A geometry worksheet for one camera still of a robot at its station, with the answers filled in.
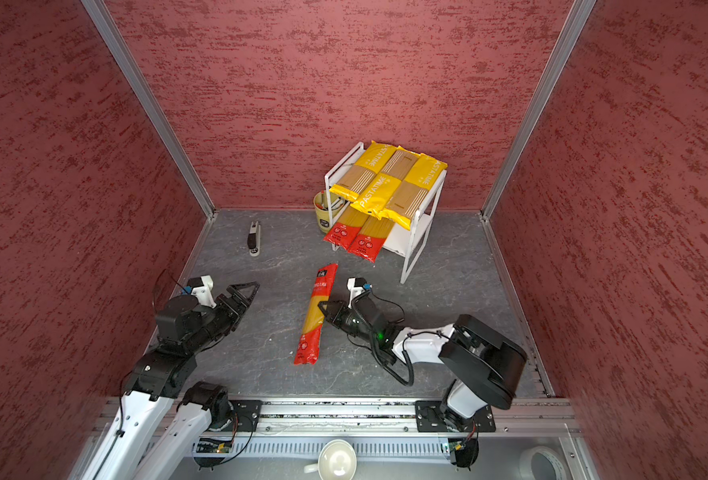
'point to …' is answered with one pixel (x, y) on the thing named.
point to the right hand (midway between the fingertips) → (314, 311)
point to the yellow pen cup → (321, 205)
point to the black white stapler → (254, 239)
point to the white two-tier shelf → (409, 239)
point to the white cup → (337, 461)
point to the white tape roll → (525, 462)
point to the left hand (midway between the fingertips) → (257, 299)
